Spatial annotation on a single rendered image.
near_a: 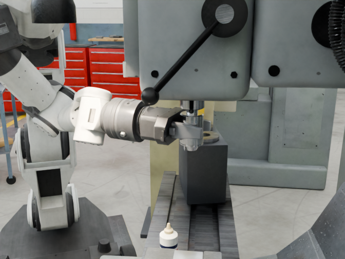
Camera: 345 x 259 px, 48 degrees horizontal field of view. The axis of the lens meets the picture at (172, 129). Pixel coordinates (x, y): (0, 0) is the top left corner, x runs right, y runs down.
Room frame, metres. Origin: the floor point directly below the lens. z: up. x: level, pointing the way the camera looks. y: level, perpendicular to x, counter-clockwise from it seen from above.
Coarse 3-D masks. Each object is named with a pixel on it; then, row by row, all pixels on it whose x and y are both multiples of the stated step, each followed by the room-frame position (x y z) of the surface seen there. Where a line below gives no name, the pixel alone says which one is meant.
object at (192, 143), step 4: (180, 120) 0.74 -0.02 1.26; (184, 120) 0.72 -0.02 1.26; (200, 120) 0.72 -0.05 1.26; (192, 124) 0.72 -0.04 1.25; (196, 124) 0.72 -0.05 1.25; (200, 124) 0.73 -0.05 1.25; (180, 140) 0.74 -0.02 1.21; (184, 140) 0.72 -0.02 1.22; (188, 140) 0.72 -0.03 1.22; (192, 140) 0.72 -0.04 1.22; (196, 140) 0.72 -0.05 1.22; (200, 140) 0.73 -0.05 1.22; (184, 144) 0.72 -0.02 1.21; (188, 144) 0.72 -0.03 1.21; (192, 144) 0.72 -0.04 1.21; (196, 144) 0.72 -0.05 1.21; (200, 144) 0.73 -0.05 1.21
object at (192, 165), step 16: (208, 144) 1.07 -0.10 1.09; (224, 144) 1.07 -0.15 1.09; (192, 160) 1.06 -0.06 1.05; (208, 160) 1.07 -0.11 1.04; (224, 160) 1.07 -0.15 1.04; (192, 176) 1.06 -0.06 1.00; (208, 176) 1.07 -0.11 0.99; (224, 176) 1.07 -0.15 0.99; (192, 192) 1.06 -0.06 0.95; (208, 192) 1.07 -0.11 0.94; (224, 192) 1.07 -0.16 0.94
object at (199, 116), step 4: (184, 112) 0.75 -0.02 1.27; (200, 112) 0.75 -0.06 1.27; (180, 116) 0.74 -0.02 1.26; (184, 116) 0.73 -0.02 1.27; (188, 116) 0.72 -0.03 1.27; (192, 116) 0.72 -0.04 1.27; (196, 116) 0.72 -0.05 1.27; (200, 116) 0.72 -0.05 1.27; (188, 120) 0.72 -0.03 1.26; (192, 120) 0.72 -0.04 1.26; (196, 120) 0.72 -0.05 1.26
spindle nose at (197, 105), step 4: (180, 100) 0.74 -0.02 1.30; (180, 104) 0.74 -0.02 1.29; (184, 104) 0.72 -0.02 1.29; (188, 104) 0.72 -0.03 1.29; (196, 104) 0.72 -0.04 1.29; (200, 104) 0.72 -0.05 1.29; (184, 108) 0.72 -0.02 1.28; (188, 108) 0.72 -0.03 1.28; (196, 108) 0.72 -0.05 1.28; (200, 108) 0.72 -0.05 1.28
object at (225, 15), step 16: (208, 0) 0.61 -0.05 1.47; (224, 0) 0.61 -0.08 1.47; (240, 0) 0.61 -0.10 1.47; (208, 16) 0.61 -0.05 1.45; (224, 16) 0.61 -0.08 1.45; (240, 16) 0.61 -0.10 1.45; (208, 32) 0.61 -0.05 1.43; (224, 32) 0.61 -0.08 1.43; (192, 48) 0.61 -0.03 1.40; (176, 64) 0.61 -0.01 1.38; (160, 80) 0.62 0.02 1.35; (144, 96) 0.61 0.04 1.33
